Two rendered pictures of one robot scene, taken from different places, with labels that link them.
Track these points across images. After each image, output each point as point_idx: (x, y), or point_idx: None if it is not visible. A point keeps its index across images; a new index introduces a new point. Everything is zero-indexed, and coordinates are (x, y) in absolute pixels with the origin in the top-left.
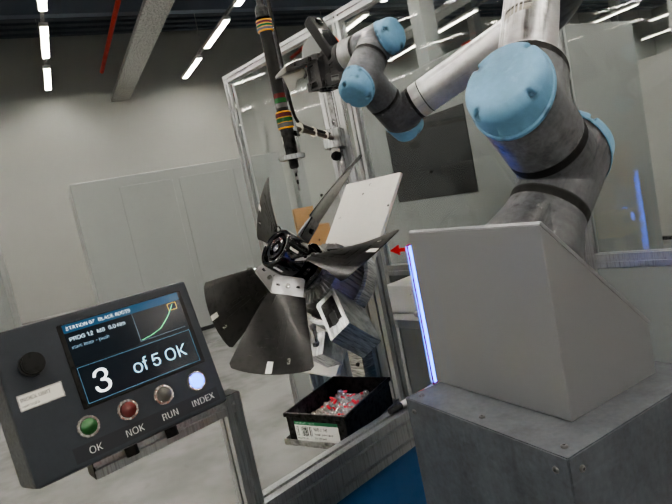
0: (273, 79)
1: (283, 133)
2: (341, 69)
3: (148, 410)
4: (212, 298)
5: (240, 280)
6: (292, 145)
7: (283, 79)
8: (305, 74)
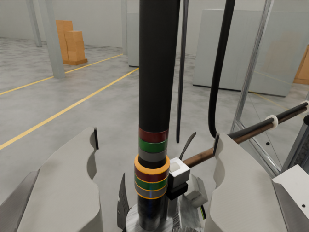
0: (140, 95)
1: (137, 194)
2: None
3: None
4: (121, 188)
5: (126, 206)
6: (146, 220)
7: (179, 94)
8: (214, 142)
